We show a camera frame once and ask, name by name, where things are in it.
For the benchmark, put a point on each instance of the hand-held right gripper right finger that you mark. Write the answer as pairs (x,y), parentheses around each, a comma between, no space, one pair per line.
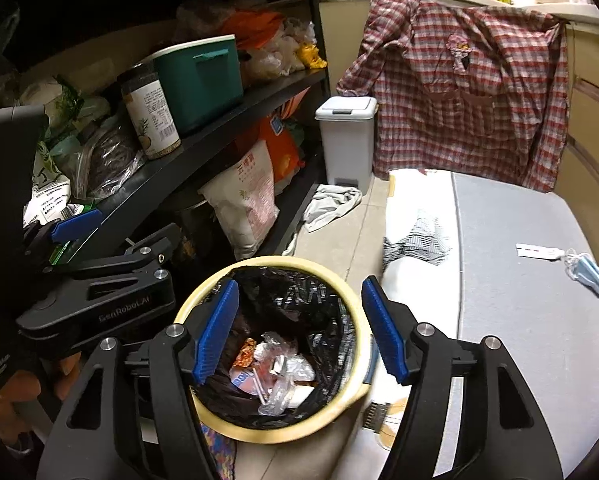
(384,330)

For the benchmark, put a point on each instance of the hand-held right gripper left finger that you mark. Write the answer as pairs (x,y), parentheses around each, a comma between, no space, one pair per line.
(217,330)

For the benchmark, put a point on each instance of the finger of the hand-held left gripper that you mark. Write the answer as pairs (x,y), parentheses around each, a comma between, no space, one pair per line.
(119,305)
(76,225)

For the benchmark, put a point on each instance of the orange snack bag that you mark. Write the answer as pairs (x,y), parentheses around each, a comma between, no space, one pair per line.
(244,352)

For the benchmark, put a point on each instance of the yellow trash can black liner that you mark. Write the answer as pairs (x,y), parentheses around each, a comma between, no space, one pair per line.
(324,320)

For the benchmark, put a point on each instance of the white printed food bag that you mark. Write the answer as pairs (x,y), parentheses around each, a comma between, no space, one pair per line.
(49,195)

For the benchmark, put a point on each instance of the white round lid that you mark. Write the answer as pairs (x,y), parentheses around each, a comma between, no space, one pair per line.
(244,385)

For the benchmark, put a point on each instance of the clear bag of dark food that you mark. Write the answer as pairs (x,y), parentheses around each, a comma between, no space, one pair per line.
(109,160)

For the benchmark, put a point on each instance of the clear plastic bag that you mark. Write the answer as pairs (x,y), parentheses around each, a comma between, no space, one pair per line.
(284,360)

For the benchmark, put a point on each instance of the small bristle brush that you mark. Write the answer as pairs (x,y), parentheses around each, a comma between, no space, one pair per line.
(382,412)

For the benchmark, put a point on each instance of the clear wrapper with white sticks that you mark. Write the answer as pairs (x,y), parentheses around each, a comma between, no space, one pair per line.
(274,397)

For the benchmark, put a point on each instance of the black white striped cloth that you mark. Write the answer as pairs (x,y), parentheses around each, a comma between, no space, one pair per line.
(422,240)

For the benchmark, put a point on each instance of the green white food bag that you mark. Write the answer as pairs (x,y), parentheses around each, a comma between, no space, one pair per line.
(54,105)

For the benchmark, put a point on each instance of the colourful woven mat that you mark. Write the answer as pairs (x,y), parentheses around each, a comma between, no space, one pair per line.
(219,452)

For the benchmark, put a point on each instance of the labelled food jar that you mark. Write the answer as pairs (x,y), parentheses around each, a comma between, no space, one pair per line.
(149,115)

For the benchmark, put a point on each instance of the white rice sack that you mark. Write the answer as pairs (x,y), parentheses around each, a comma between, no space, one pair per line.
(244,200)

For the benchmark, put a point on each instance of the grey table cover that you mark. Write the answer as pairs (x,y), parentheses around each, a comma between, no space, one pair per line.
(519,320)

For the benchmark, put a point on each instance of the white rag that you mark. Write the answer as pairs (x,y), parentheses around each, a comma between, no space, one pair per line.
(329,205)

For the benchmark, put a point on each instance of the white table cover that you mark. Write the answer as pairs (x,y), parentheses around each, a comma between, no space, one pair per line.
(419,195)

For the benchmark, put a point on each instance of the white test strip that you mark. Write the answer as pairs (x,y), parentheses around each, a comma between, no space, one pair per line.
(534,251)

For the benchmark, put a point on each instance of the white pedal bin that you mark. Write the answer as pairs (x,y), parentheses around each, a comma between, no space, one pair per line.
(347,150)

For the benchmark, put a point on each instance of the black shelf rack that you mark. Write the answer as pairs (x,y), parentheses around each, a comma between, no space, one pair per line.
(229,120)

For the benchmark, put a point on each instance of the teal storage box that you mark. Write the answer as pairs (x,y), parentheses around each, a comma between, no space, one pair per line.
(199,85)

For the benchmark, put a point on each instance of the orange food packet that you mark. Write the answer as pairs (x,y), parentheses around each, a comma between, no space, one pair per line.
(284,150)

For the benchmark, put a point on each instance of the blue face mask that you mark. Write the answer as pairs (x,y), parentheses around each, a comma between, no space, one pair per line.
(589,272)

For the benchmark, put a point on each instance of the red plaid shirt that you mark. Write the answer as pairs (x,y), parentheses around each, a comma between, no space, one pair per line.
(479,100)

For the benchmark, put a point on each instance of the white plastic bags bundle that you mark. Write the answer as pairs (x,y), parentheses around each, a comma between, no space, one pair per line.
(274,60)

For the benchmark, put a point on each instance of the orange plastic bag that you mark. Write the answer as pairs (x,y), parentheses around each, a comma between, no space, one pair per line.
(252,27)

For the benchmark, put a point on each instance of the yellow snack packet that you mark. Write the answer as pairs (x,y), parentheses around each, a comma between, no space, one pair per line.
(312,57)

